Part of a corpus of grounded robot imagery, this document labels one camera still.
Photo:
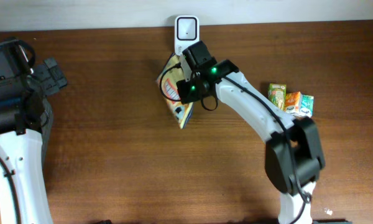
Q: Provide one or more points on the teal tissue pack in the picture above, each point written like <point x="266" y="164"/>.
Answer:
<point x="306" y="109"/>

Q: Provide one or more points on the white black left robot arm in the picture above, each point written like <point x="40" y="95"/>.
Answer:
<point x="26" y="119"/>

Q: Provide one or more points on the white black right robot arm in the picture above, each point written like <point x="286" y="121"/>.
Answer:
<point x="293" y="154"/>

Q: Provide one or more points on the small orange drink carton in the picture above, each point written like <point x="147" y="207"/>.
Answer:
<point x="293" y="103"/>

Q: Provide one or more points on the green juice carton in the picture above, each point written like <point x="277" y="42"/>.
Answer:
<point x="277" y="94"/>

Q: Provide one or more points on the white barcode scanner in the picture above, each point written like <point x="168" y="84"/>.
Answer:
<point x="186" y="32"/>

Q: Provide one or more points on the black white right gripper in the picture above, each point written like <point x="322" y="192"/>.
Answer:
<point x="198" y="55"/>

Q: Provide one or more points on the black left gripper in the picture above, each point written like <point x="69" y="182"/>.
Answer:
<point x="54" y="74"/>

